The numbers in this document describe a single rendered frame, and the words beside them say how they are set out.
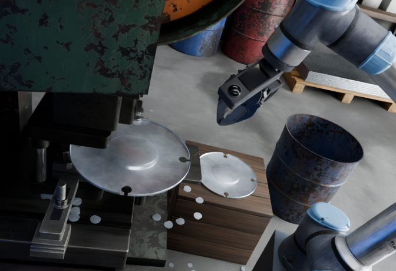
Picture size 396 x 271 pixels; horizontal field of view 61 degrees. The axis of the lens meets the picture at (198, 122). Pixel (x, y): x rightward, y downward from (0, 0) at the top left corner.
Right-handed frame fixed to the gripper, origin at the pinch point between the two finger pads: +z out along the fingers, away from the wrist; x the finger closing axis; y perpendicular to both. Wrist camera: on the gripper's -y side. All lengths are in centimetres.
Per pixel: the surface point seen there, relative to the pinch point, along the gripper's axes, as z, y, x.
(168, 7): 0.4, 17.4, 37.3
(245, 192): 56, 52, -16
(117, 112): 4.4, -17.5, 13.0
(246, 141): 102, 136, 9
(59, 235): 20.1, -33.7, 1.0
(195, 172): 15.2, -1.4, -4.0
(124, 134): 21.6, -6.3, 15.5
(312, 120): 48, 126, -11
